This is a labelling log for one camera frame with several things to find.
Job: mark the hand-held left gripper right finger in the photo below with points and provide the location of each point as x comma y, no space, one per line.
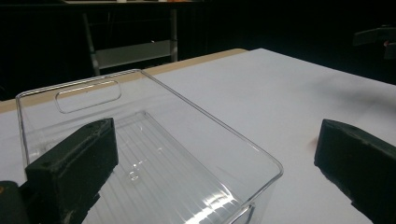
358,161

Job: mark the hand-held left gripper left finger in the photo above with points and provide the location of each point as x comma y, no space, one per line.
71,168

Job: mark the clear plastic storage bin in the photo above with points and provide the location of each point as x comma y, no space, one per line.
174,174

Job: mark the metal stand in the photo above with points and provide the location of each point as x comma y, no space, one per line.
130,53

